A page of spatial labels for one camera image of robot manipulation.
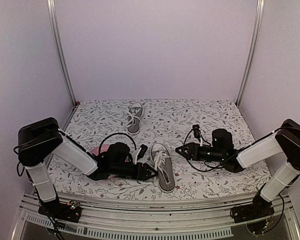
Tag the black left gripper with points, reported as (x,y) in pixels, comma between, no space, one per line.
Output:
(144,176)

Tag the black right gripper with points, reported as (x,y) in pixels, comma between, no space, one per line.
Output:
(191,146)

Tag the grey sneaker with red sole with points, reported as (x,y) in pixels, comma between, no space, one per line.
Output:
(134,115)

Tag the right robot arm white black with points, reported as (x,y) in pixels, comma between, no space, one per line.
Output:
(283,140)

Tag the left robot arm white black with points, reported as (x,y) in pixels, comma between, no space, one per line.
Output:
(41,142)

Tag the floral patterned table mat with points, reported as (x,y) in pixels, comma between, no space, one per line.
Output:
(162,125)

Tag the pink plastic plate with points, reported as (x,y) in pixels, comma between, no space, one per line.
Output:
(100,149)

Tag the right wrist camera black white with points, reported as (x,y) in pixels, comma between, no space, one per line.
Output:
(197,133)

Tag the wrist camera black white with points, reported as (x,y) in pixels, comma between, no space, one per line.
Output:
(197,133)
(139,153)

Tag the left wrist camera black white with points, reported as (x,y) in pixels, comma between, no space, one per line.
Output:
(139,153)

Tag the aluminium front rail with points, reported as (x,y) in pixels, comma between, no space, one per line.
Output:
(121,219)

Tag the right aluminium frame post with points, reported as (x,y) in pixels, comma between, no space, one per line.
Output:
(257,25)

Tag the aluminium frame post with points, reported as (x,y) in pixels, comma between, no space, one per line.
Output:
(257,25)
(52,13)

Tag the left aluminium frame post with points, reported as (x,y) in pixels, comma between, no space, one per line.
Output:
(52,13)

